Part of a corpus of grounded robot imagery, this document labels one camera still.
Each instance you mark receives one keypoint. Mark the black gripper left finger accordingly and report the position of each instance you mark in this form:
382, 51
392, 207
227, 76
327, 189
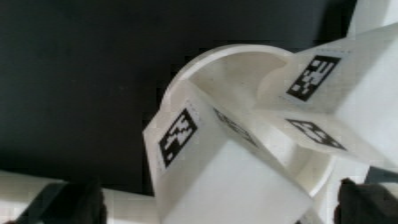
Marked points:
67, 204

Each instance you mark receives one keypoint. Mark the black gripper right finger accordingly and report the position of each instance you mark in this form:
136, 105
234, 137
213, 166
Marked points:
366, 204

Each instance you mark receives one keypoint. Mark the white stool leg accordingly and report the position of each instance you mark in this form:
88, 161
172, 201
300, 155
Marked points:
220, 182
327, 98

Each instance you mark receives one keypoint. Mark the white round stool seat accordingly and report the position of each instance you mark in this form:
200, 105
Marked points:
225, 72

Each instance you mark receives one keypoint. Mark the white front barrier rail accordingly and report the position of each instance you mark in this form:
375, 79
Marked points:
129, 207

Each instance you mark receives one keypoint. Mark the white barrier rail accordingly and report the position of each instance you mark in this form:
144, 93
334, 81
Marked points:
129, 207
375, 14

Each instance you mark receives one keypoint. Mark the white right barrier rail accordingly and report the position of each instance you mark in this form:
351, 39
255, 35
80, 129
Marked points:
375, 14

